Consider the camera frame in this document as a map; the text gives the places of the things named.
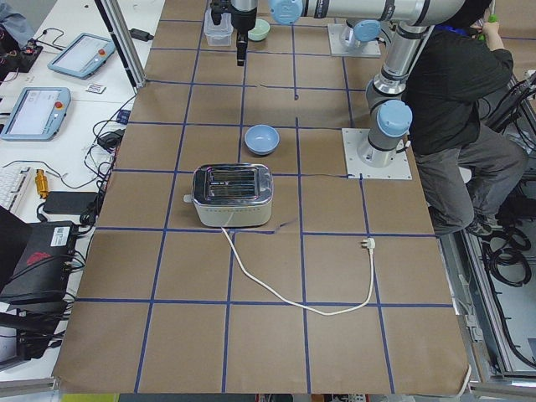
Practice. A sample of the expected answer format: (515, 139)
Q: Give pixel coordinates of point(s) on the clear plastic container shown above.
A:
(218, 35)

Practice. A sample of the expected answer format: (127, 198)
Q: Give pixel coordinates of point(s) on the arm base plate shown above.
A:
(363, 50)
(366, 162)

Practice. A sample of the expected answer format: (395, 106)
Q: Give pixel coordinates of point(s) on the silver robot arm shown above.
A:
(360, 31)
(390, 117)

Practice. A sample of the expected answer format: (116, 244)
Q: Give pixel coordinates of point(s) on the cream silver toaster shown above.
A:
(232, 195)

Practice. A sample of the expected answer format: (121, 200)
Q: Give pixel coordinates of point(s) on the black power adapter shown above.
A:
(141, 35)

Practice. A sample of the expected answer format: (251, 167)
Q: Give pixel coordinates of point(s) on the blue teach pendant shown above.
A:
(37, 114)
(84, 56)

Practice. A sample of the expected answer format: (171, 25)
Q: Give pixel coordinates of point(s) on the aluminium frame post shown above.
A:
(115, 23)

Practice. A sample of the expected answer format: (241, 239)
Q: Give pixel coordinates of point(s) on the black power brick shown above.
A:
(60, 202)

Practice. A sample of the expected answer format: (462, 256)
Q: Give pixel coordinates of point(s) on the seated person in black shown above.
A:
(466, 169)

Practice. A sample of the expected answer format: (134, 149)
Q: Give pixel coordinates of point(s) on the green bowl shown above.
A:
(260, 31)

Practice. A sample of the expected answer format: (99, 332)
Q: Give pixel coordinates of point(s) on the black computer box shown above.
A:
(34, 260)

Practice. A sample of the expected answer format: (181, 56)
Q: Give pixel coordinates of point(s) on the blue bowl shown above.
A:
(262, 140)

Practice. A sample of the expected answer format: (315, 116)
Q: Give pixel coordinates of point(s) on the white keyboard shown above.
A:
(16, 180)

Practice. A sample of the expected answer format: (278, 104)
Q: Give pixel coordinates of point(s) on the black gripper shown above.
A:
(243, 20)

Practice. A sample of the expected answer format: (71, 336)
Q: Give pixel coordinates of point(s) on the near blue teach pendant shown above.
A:
(37, 114)

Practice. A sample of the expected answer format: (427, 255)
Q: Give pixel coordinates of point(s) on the far blue teach pendant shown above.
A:
(84, 56)

